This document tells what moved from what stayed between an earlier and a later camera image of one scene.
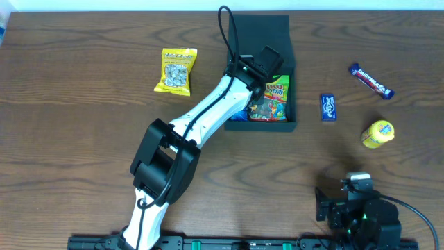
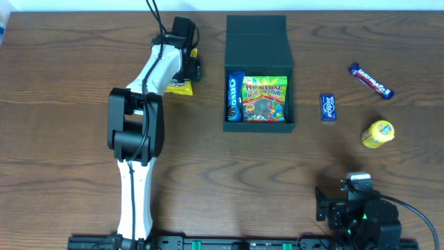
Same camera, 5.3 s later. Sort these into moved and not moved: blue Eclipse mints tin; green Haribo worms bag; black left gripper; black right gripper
Moved: black left gripper
Not moved: green Haribo worms bag; blue Eclipse mints tin; black right gripper
